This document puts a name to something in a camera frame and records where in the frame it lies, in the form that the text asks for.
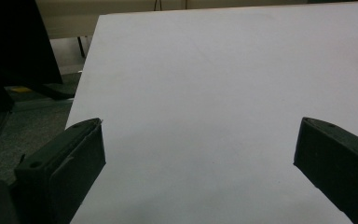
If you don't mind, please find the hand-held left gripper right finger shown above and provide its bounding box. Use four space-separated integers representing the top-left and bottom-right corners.
293 117 358 224

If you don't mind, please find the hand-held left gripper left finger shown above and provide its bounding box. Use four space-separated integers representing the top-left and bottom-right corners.
10 117 107 224

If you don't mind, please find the black stand base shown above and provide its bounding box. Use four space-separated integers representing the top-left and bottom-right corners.
27 72 82 101

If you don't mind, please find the black panel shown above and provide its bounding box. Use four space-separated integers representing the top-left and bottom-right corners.
0 0 63 114

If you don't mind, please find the beige table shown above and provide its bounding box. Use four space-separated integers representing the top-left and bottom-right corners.
35 0 309 59

